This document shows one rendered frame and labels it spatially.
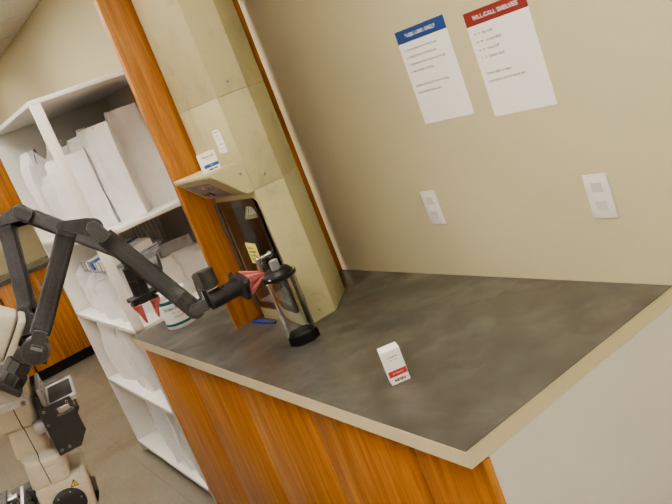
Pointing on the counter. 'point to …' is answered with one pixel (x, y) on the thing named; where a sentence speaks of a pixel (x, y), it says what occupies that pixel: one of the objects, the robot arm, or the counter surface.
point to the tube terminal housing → (271, 187)
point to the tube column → (198, 48)
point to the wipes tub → (174, 318)
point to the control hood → (233, 173)
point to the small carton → (208, 161)
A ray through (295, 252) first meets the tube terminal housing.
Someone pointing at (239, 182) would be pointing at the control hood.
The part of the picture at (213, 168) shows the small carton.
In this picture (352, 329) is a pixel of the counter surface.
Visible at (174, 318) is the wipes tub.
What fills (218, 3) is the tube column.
